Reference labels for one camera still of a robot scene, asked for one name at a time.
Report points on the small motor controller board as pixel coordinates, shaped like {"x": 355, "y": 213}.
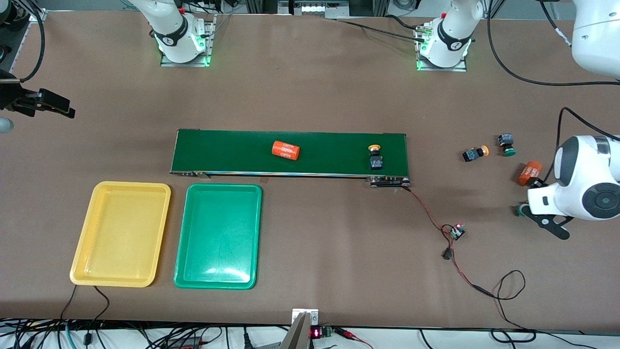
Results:
{"x": 456, "y": 232}

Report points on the aluminium frame profile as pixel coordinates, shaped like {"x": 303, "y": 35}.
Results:
{"x": 38, "y": 14}

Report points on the red digit display module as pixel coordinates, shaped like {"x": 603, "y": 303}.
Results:
{"x": 316, "y": 333}

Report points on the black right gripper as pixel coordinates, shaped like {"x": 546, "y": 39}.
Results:
{"x": 10, "y": 97}

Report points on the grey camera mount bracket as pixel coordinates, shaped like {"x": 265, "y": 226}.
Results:
{"x": 302, "y": 334}

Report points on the green conveyor belt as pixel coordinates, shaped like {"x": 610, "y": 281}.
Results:
{"x": 290, "y": 152}

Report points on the green plastic tray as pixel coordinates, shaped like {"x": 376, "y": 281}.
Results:
{"x": 218, "y": 237}

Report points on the brown tape piece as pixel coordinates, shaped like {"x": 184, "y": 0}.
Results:
{"x": 265, "y": 180}

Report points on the grey lit metal box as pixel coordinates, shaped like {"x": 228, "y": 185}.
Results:
{"x": 315, "y": 8}

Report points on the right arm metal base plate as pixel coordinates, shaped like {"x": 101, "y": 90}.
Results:
{"x": 167, "y": 63}

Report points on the red alligator clip lead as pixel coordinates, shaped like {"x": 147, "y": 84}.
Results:
{"x": 346, "y": 332}

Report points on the yellow plastic tray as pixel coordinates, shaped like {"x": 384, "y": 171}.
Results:
{"x": 121, "y": 232}

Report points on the orange cylinder marked 4680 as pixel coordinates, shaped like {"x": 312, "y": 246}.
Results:
{"x": 286, "y": 150}
{"x": 527, "y": 172}

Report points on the yellow push button switch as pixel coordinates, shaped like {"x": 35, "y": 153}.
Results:
{"x": 376, "y": 162}
{"x": 471, "y": 155}

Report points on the black inline plug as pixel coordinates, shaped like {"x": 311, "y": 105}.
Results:
{"x": 446, "y": 253}

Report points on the green push button switch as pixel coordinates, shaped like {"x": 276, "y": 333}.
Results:
{"x": 522, "y": 210}
{"x": 508, "y": 151}

